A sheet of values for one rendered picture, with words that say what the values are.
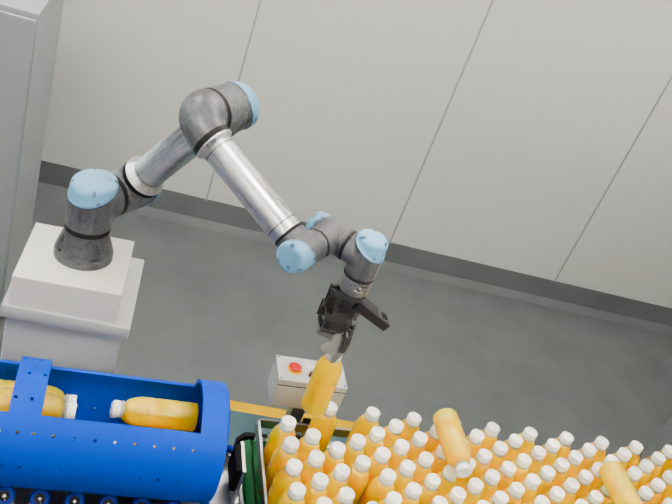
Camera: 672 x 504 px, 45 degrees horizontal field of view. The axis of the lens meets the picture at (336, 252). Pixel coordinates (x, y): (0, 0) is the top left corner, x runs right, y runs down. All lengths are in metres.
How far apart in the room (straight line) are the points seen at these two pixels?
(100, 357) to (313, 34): 2.55
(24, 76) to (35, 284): 1.22
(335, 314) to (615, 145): 3.34
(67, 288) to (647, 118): 3.69
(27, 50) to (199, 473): 1.79
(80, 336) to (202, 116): 0.72
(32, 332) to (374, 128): 2.79
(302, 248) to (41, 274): 0.73
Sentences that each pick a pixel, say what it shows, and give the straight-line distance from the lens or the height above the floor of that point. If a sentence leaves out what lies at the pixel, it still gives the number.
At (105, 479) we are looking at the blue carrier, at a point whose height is 1.09.
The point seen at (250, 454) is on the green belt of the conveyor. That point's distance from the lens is 2.27.
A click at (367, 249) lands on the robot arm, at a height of 1.65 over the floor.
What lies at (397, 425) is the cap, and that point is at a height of 1.10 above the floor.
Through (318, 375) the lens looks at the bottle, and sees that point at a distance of 2.03.
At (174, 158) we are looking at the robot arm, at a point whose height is 1.58.
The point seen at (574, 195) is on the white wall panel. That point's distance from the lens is 5.09.
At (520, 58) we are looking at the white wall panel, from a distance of 4.59.
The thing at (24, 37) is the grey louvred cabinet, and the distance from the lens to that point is 3.12.
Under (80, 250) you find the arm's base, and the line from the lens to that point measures 2.15.
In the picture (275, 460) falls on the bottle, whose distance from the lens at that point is 2.09.
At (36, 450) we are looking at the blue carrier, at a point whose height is 1.15.
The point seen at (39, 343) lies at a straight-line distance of 2.25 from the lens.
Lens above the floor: 2.54
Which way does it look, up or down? 31 degrees down
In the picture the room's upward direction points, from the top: 21 degrees clockwise
